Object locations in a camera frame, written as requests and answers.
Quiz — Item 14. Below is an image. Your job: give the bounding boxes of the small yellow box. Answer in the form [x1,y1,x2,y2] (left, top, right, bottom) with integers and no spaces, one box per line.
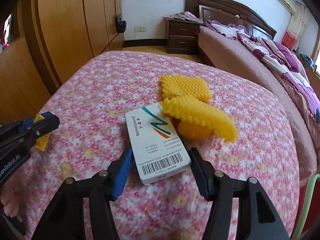
[34,114,51,152]

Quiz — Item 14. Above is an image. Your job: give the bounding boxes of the white medicine box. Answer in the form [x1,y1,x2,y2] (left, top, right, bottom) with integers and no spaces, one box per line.
[125,103,191,185]

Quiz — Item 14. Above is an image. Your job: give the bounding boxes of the person left hand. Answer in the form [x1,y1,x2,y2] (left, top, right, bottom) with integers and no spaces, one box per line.
[1,177,19,218]

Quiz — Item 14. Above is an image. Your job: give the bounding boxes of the peanut shell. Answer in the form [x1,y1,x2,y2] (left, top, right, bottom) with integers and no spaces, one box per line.
[60,162,73,181]

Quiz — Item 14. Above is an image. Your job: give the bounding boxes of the red bin with green rim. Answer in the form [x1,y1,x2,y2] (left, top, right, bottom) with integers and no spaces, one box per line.
[291,174,319,239]

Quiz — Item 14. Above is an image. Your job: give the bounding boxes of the pink floral covered table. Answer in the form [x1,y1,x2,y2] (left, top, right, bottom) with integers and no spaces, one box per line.
[0,50,301,240]

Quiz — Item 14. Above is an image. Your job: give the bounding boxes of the wooden wardrobe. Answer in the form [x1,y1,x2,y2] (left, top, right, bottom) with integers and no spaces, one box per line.
[1,0,124,124]

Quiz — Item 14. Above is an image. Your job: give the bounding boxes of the orange foam net ball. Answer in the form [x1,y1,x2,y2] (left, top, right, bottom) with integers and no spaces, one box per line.
[177,121,214,140]

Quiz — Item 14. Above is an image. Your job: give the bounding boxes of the folded yellow foam net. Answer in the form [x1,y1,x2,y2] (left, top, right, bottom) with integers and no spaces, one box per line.
[160,95,238,142]

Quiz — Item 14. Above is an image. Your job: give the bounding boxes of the black bag on wardrobe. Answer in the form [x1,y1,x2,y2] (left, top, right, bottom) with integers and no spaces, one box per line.
[115,14,127,34]

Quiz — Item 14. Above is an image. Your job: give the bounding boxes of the yellow foam net sheet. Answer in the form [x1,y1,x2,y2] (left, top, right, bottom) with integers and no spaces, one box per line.
[160,75,212,101]

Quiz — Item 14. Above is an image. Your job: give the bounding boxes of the long wooden low cabinet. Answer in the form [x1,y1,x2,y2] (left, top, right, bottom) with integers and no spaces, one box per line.
[305,67,320,99]

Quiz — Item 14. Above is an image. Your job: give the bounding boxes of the purple patchwork quilt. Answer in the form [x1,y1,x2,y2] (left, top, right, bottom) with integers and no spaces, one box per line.
[238,33,319,117]

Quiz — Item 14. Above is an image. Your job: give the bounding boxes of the blue clothes on cabinet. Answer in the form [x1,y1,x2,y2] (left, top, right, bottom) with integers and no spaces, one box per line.
[299,53,317,72]

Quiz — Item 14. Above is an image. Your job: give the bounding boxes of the large bed pink sheet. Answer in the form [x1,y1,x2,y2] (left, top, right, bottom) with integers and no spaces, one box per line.
[199,26,319,186]

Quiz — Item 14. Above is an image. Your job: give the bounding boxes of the dark wooden nightstand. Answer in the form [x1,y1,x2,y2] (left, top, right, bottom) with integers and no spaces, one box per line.
[165,18,200,55]

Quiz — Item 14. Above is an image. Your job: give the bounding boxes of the white pillow purple frill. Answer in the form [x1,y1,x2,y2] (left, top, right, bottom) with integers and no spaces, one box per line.
[204,20,251,40]

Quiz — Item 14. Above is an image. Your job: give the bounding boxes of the clothes pile on nightstand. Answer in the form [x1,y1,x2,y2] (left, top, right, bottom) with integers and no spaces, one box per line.
[164,11,203,24]

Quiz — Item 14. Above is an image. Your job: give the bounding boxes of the red floral curtain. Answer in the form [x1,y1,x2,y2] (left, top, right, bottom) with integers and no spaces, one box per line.
[282,2,311,50]

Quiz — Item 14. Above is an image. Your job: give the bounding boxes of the dark wooden headboard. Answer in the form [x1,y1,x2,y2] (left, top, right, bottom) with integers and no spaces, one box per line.
[184,0,277,40]

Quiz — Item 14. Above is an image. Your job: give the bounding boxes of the wall power socket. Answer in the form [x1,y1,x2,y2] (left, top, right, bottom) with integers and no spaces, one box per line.
[134,26,146,33]

